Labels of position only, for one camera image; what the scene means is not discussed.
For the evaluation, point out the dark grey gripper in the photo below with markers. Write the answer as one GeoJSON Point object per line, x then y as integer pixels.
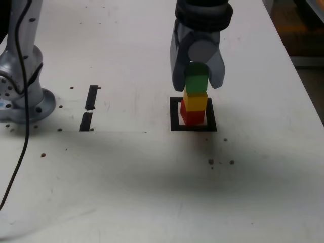
{"type": "Point", "coordinates": [206, 36]}

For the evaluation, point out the green cube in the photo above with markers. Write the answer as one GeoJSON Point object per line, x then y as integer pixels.
{"type": "Point", "coordinates": [196, 83]}

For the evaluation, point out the yellow cube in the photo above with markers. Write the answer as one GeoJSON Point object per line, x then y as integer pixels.
{"type": "Point", "coordinates": [196, 102]}

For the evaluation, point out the red cube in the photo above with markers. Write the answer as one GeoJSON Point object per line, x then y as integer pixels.
{"type": "Point", "coordinates": [195, 117]}

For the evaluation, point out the black tape square outline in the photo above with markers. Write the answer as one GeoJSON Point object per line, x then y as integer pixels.
{"type": "Point", "coordinates": [174, 114]}

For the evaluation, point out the black tape strip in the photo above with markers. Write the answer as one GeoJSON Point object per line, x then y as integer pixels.
{"type": "Point", "coordinates": [91, 98]}

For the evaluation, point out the brown wooden furniture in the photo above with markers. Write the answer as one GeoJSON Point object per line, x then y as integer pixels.
{"type": "Point", "coordinates": [298, 33]}

